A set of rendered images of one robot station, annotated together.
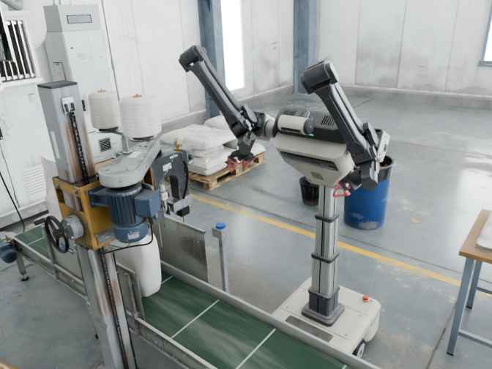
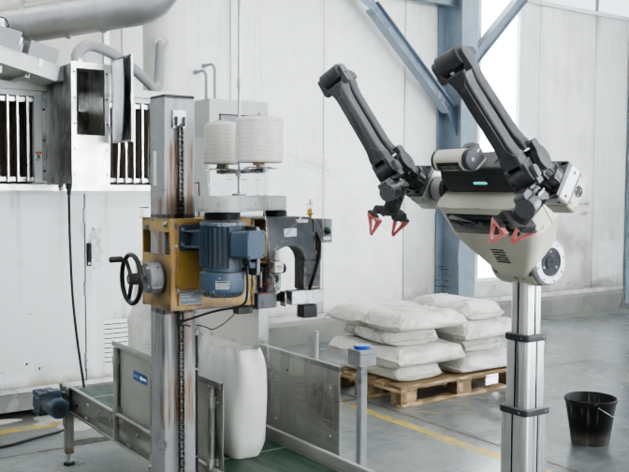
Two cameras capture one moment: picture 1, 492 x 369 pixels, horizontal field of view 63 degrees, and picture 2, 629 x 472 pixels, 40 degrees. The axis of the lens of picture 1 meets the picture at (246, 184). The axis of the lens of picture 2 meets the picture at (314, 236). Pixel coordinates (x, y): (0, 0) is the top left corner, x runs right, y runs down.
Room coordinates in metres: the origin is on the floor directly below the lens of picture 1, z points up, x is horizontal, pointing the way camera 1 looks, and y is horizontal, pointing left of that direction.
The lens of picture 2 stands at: (-1.06, -0.56, 1.43)
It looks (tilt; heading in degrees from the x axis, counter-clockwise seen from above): 3 degrees down; 16
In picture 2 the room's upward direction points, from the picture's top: straight up
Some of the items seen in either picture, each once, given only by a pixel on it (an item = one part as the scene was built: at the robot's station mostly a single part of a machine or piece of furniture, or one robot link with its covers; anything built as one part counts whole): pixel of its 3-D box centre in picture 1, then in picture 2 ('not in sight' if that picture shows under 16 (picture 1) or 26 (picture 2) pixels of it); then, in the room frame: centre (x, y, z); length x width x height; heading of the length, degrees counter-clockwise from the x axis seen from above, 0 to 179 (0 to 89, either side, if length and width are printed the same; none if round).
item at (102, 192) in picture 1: (107, 197); (200, 238); (1.62, 0.61, 1.27); 0.12 x 0.09 x 0.09; 141
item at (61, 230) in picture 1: (56, 234); (130, 278); (1.55, 0.84, 1.13); 0.18 x 0.11 x 0.18; 51
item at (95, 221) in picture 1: (102, 201); (197, 260); (1.77, 0.69, 1.18); 0.34 x 0.25 x 0.31; 141
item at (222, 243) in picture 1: (225, 288); (360, 465); (2.08, 0.16, 0.39); 0.03 x 0.03 x 0.78; 51
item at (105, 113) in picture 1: (105, 108); (222, 142); (1.87, 0.64, 1.61); 0.15 x 0.14 x 0.17; 51
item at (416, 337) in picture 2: (196, 146); (389, 331); (4.94, 0.61, 0.44); 0.66 x 0.42 x 0.14; 45
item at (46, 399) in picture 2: (4, 250); (54, 402); (2.75, 1.92, 0.35); 0.30 x 0.15 x 0.15; 51
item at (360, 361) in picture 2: (221, 230); (361, 356); (2.08, 0.16, 0.81); 0.08 x 0.08 x 0.06; 51
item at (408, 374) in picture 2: (198, 163); (389, 363); (4.92, 0.60, 0.20); 0.66 x 0.44 x 0.12; 51
